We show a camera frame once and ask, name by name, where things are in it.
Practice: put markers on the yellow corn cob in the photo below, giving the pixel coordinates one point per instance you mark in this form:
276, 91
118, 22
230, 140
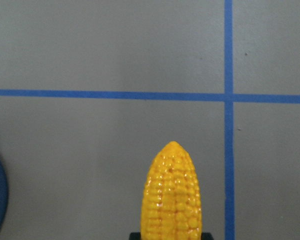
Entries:
171, 205

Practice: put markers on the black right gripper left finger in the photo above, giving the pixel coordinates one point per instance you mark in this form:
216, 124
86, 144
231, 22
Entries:
135, 236

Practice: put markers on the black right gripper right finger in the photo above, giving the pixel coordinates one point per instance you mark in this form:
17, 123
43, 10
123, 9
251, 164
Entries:
206, 236

